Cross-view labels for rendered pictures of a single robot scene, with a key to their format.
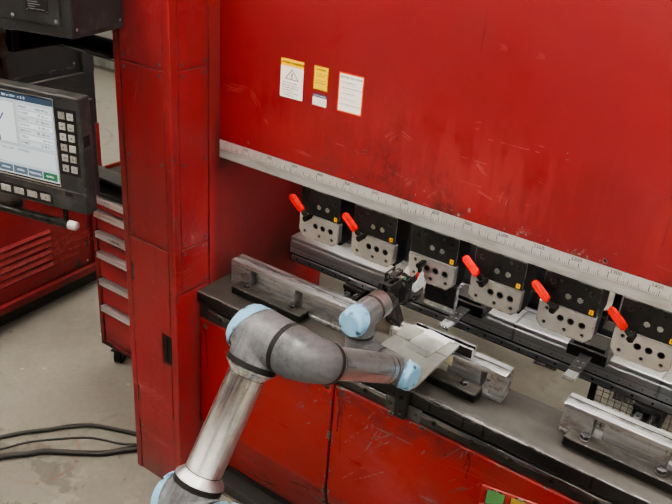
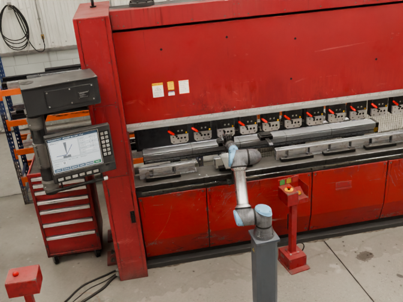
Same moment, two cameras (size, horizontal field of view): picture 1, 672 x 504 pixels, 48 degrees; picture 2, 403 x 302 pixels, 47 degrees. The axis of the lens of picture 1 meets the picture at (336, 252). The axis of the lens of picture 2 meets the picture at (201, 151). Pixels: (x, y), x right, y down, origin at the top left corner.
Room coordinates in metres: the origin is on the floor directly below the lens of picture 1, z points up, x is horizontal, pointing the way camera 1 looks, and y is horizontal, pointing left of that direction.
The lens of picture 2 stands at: (-0.65, 2.31, 2.78)
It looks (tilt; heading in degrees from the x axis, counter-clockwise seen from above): 25 degrees down; 318
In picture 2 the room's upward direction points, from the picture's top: 4 degrees counter-clockwise
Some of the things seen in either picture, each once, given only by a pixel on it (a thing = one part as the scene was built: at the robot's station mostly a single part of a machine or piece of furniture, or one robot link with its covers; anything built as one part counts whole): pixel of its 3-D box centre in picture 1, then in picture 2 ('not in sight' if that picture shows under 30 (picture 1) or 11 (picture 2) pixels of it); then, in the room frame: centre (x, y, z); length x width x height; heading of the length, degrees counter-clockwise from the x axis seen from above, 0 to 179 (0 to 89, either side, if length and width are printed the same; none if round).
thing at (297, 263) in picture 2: not in sight; (293, 258); (1.36, -0.48, 0.06); 0.25 x 0.20 x 0.12; 158
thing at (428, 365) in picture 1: (410, 354); (232, 160); (1.83, -0.24, 1.00); 0.26 x 0.18 x 0.01; 147
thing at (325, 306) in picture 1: (291, 291); (168, 169); (2.26, 0.14, 0.92); 0.50 x 0.06 x 0.10; 57
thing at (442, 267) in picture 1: (439, 253); (224, 126); (1.97, -0.30, 1.26); 0.15 x 0.09 x 0.17; 57
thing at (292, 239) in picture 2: not in sight; (292, 226); (1.39, -0.49, 0.39); 0.05 x 0.05 x 0.54; 68
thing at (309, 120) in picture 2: not in sight; (313, 114); (1.53, -0.96, 1.26); 0.15 x 0.09 x 0.17; 57
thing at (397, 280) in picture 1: (394, 290); (228, 140); (1.81, -0.17, 1.21); 0.12 x 0.08 x 0.09; 147
